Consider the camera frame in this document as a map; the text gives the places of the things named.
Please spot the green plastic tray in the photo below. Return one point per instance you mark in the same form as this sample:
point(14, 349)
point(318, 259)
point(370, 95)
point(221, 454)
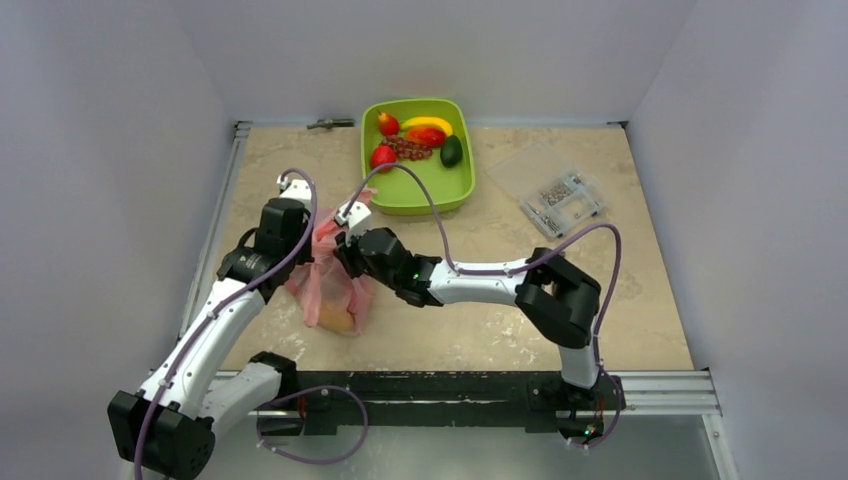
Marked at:
point(397, 193)

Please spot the clear plastic screw box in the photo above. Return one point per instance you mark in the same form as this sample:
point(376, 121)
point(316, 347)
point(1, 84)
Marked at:
point(554, 195)

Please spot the red fake strawberry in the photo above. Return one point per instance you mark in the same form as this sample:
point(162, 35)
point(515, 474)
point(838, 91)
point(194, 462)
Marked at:
point(382, 159)

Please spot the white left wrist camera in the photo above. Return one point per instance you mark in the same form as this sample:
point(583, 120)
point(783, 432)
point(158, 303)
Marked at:
point(296, 189)

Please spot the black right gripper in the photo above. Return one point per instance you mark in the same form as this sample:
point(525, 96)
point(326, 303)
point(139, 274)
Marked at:
point(346, 254)

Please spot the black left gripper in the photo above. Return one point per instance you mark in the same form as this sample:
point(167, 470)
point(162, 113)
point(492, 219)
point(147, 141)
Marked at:
point(305, 256)

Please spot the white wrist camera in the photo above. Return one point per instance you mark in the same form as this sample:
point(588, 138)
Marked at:
point(296, 189)
point(355, 218)

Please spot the red orange fake mango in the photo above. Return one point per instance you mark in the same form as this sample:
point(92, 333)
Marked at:
point(430, 137)

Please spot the red fake pear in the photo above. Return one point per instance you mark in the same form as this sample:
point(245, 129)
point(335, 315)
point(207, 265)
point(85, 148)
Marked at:
point(388, 125)

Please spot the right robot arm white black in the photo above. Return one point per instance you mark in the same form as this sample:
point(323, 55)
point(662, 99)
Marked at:
point(560, 300)

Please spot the dark green fake avocado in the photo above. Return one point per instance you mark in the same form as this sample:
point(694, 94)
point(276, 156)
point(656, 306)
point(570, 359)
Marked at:
point(451, 152)

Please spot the yellow fake banana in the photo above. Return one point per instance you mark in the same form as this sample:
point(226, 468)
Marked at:
point(430, 122)

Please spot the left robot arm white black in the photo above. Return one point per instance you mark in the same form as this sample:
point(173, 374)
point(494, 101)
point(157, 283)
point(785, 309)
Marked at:
point(163, 427)

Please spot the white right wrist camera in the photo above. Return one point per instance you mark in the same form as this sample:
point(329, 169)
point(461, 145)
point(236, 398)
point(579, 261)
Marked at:
point(355, 218)

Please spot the pink plastic bag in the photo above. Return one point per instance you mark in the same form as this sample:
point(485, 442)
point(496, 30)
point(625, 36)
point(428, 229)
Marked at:
point(329, 298)

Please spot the purple fake grapes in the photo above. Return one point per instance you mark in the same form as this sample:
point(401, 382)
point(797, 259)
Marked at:
point(407, 150)

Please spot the metal clamp at table edge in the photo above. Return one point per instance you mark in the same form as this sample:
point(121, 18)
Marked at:
point(331, 123)

